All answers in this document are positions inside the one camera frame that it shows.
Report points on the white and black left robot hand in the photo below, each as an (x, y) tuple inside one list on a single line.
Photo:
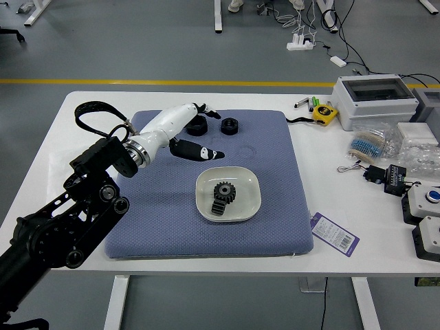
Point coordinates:
[(165, 123)]

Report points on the big black gear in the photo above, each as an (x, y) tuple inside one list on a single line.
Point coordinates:
[(225, 192)]

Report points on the small black gear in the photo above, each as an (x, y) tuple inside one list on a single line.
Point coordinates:
[(217, 208)]

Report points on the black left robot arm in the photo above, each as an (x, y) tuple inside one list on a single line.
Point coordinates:
[(51, 233)]

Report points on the large black hex nut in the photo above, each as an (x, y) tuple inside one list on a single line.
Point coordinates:
[(200, 129)]

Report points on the small black hex nut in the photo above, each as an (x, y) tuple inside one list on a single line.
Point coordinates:
[(230, 126)]

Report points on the dark grey box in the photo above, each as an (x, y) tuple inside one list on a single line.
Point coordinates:
[(428, 106)]

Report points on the white box with blue button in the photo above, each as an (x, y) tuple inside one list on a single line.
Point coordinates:
[(421, 204)]

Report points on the white and black button box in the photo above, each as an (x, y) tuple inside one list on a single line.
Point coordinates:
[(429, 237)]

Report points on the white square dish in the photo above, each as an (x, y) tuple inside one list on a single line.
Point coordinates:
[(247, 203)]

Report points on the white background desk leg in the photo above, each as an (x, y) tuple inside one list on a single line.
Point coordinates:
[(218, 17), (328, 15), (36, 12)]

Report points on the blue-grey cushion mat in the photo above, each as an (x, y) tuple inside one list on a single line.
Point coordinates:
[(206, 240)]

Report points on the white power strip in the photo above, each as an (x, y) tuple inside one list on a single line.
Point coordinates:
[(299, 45)]

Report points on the yellow tape measure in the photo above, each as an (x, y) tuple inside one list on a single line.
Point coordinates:
[(324, 115)]

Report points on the black chair base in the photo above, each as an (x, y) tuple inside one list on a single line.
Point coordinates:
[(13, 33)]

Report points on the white power adapter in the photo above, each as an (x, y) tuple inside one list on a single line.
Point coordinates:
[(338, 61)]

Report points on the white table leg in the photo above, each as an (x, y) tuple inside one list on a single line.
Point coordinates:
[(117, 302), (366, 302)]

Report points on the purple label tag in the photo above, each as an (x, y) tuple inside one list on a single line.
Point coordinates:
[(335, 235)]

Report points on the bag of blue resistors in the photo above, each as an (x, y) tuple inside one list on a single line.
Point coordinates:
[(369, 144)]

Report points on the black electronic module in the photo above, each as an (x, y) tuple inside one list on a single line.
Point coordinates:
[(395, 180)]

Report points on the white foam block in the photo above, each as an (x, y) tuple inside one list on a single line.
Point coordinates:
[(414, 134)]

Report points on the clear bag of screws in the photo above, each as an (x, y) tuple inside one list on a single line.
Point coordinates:
[(419, 158)]

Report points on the grey electrical enclosure box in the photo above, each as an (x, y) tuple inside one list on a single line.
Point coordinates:
[(374, 106)]

